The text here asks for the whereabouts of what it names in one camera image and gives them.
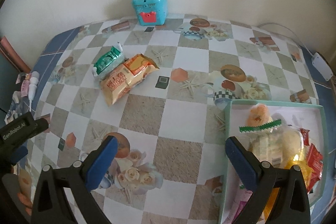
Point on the red snack packet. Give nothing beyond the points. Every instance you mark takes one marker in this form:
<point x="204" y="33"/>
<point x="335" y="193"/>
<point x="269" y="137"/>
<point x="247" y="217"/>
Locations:
<point x="314" y="160"/>

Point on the pink small sachet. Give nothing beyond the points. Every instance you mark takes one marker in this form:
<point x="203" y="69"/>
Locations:
<point x="24" y="80"/>

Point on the checkered patterned tablecloth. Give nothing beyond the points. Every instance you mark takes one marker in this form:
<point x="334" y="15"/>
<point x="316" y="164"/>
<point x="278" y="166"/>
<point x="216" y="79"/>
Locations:
<point x="171" y="167"/>

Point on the crumpled blue white wrapper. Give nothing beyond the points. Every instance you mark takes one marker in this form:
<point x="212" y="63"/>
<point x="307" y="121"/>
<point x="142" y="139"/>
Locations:
<point x="17" y="107"/>

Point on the green foil snack packet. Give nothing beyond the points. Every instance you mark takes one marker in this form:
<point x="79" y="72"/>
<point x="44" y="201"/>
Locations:
<point x="108" y="61"/>

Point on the white power adapter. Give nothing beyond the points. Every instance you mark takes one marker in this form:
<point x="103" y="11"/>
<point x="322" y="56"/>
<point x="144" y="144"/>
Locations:
<point x="322" y="66"/>

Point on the white charger with cable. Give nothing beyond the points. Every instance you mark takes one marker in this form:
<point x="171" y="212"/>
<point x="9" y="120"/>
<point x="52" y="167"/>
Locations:
<point x="33" y="84"/>

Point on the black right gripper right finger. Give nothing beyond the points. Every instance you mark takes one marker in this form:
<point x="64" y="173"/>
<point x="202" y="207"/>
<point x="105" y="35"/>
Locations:
<point x="292" y="203"/>

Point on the round bun clear package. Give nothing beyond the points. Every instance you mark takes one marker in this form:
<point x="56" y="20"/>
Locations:
<point x="278" y="145"/>

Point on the orange cracker snack bag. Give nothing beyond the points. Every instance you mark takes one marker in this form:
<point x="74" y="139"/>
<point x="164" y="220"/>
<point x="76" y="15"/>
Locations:
<point x="126" y="76"/>

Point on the teal toy box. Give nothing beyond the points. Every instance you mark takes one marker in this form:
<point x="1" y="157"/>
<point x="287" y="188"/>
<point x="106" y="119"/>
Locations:
<point x="150" y="12"/>

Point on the teal rimmed white tray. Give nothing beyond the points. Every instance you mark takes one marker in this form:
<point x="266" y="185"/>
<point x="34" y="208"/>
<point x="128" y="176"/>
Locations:
<point x="294" y="115"/>

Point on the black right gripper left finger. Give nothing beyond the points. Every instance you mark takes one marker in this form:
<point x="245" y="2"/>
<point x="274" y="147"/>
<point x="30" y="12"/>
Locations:
<point x="50" y="203"/>

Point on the pink swiss roll package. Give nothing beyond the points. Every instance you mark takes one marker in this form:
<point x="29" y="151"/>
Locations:
<point x="242" y="197"/>

